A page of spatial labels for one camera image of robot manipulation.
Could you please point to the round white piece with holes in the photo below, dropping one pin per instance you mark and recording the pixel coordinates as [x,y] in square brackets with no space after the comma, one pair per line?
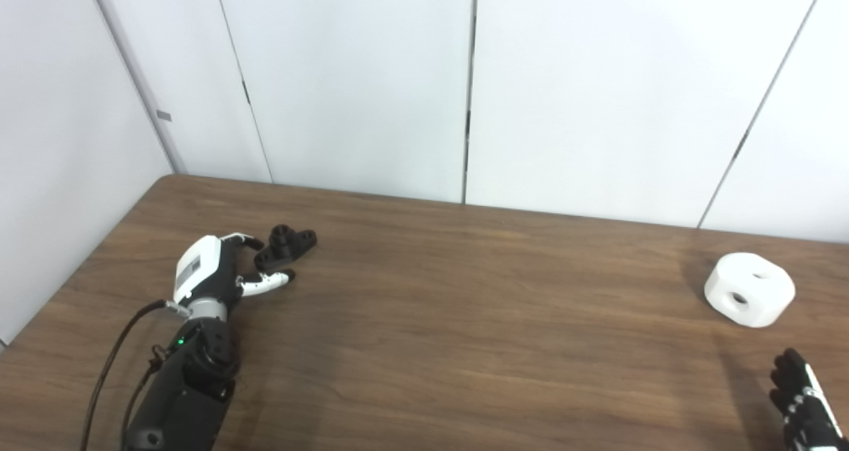
[749,288]

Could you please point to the black flanged holder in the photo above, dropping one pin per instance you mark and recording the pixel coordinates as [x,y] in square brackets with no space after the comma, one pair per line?
[285,249]

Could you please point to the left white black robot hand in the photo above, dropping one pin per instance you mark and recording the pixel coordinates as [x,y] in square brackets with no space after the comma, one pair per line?
[199,268]

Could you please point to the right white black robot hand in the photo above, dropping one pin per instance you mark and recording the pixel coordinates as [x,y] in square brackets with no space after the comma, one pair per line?
[806,404]

